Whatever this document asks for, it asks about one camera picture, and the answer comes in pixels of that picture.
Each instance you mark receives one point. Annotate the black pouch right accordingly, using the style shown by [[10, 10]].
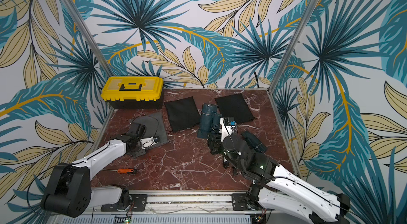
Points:
[[235, 106]]

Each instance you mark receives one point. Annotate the grey fabric pouch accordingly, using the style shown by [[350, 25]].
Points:
[[146, 126]]

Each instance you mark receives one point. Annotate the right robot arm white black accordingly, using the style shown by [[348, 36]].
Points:
[[273, 187]]

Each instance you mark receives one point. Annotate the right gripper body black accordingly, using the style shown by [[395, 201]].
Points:
[[214, 141]]

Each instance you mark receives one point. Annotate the orange handled screwdriver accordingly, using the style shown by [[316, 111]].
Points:
[[122, 171]]

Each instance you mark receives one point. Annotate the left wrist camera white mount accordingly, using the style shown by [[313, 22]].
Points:
[[149, 142]]

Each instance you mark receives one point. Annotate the yellow black toolbox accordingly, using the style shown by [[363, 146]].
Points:
[[134, 92]]

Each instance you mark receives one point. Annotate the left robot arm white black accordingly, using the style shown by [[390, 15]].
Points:
[[69, 190]]

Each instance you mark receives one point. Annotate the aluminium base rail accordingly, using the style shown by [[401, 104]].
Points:
[[195, 207]]

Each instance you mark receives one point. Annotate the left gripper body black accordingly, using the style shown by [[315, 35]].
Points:
[[139, 151]]

